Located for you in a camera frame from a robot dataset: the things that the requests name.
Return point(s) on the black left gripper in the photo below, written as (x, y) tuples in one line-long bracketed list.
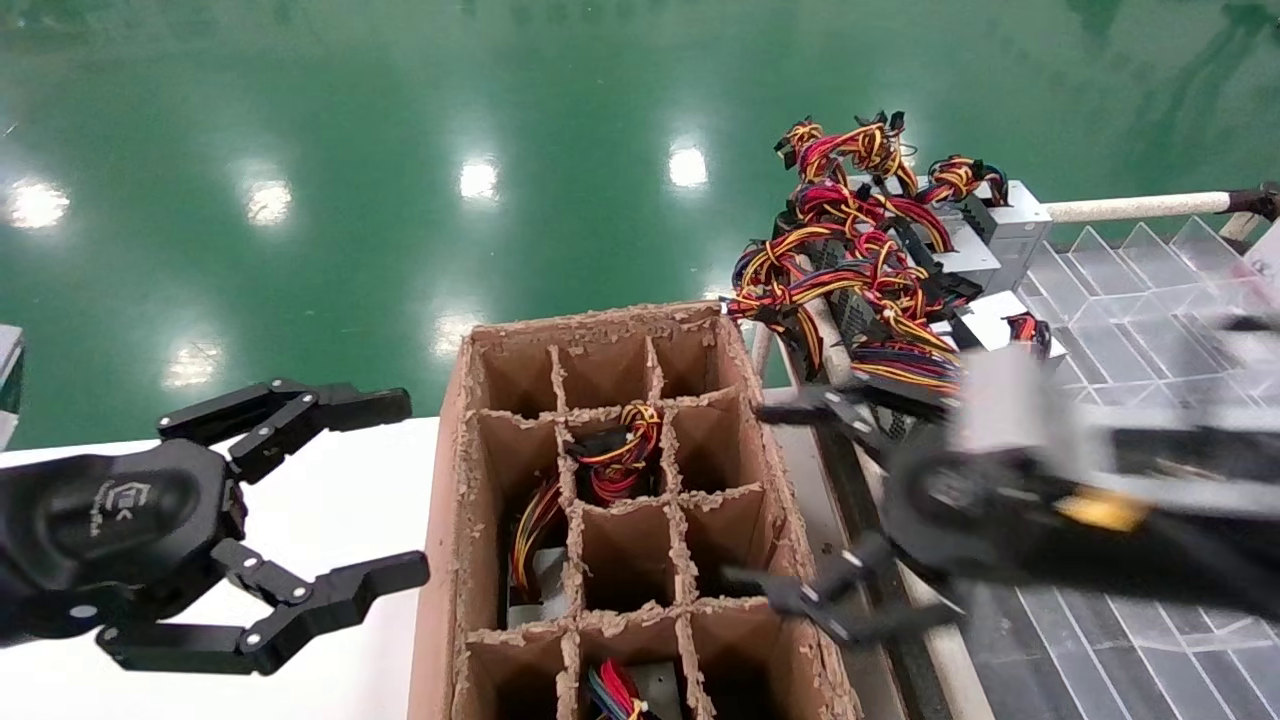
[(110, 520)]

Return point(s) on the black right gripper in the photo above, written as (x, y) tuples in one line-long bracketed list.
[(970, 510)]

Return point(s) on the brown cardboard divider box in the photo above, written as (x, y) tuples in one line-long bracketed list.
[(438, 600)]

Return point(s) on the white conveyor side tube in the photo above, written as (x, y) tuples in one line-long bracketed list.
[(960, 685)]

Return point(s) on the silver power supply casing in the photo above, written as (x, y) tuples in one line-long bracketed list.
[(985, 318), (965, 268), (1015, 215)]

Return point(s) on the clear plastic divider tray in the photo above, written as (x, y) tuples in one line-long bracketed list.
[(1130, 320)]

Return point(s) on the white foam padded bar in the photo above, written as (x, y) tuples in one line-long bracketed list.
[(1140, 207)]

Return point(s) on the black conveyor frame strip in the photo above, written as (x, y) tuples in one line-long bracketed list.
[(850, 495)]

